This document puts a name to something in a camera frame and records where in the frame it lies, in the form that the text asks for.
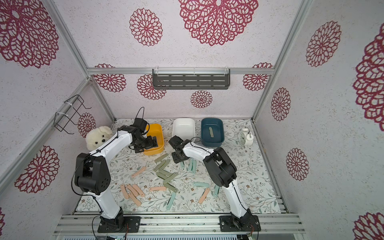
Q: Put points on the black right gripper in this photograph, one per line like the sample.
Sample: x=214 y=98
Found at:
x=177 y=154

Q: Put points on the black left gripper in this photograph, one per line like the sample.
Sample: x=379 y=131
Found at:
x=151 y=144

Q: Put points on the pink folding knife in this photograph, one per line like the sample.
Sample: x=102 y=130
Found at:
x=134 y=198
x=142 y=169
x=124 y=192
x=132 y=190
x=160 y=188
x=138 y=189

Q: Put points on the olive green folding knife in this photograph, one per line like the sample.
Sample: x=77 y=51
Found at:
x=156 y=169
x=163 y=174
x=170 y=187
x=170 y=178
x=211 y=132
x=164 y=163
x=161 y=158

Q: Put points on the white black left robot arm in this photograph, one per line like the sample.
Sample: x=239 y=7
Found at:
x=92 y=174

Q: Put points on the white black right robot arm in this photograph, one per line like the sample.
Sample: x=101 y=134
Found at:
x=223 y=173

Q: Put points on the white plastic storage box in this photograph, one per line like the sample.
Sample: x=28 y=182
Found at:
x=185 y=128

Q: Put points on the teal plastic storage box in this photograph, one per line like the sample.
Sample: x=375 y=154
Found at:
x=219 y=134

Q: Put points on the white plush dog toy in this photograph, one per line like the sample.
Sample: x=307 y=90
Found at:
x=97 y=137

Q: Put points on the white twin-bell alarm clock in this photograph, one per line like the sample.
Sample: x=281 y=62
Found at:
x=245 y=137

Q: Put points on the grey wall shelf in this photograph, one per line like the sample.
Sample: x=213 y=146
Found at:
x=191 y=79

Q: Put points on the black wire wall rack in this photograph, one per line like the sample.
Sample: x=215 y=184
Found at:
x=71 y=109

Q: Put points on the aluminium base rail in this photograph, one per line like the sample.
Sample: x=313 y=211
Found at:
x=179 y=224

